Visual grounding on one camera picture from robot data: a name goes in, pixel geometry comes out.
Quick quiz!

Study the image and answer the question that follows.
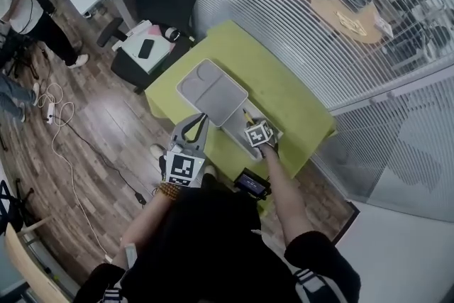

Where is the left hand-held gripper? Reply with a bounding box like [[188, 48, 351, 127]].
[[163, 113, 211, 189]]

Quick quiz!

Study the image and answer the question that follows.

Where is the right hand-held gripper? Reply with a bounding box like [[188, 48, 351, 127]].
[[244, 119, 281, 159]]

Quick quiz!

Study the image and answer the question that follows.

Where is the grey white box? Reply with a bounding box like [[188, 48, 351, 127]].
[[175, 58, 285, 163]]

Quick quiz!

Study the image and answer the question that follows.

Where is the person's left forearm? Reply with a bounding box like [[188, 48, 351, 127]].
[[119, 184, 182, 262]]

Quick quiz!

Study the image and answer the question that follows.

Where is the person's right forearm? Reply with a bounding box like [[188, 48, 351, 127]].
[[260, 145, 315, 248]]

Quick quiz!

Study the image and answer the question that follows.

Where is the lime green table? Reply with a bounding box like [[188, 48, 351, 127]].
[[144, 19, 337, 217]]

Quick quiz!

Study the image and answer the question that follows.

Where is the black device with screen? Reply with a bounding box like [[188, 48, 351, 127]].
[[233, 167, 272, 201]]

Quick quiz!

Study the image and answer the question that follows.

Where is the flat white carton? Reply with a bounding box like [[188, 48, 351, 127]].
[[120, 20, 172, 75]]

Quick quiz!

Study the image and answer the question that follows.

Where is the black phone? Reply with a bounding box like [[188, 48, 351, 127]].
[[137, 38, 155, 60]]

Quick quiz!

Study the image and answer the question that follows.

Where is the person's black clothing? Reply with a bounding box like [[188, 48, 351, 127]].
[[73, 172, 362, 303]]

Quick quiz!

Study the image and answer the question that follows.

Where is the white power strip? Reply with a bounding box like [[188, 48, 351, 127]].
[[45, 102, 57, 126]]

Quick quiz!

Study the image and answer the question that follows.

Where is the round wooden table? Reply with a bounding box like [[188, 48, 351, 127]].
[[288, 0, 384, 45]]

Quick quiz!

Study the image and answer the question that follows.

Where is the black tripod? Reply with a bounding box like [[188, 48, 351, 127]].
[[0, 32, 49, 81]]

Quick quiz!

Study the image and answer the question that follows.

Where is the black folding stand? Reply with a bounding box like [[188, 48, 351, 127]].
[[0, 177, 36, 237]]

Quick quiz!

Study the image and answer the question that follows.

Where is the light wooden chair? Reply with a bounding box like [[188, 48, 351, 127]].
[[4, 215, 74, 303]]

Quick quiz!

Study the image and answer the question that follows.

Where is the brown bead bracelet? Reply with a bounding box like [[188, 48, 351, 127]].
[[157, 182, 182, 200]]

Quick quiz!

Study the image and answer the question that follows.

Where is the black cable with adapter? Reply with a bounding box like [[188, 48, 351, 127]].
[[52, 115, 148, 206]]

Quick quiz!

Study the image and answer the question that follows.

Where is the white cable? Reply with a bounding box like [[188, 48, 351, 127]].
[[36, 82, 114, 264]]

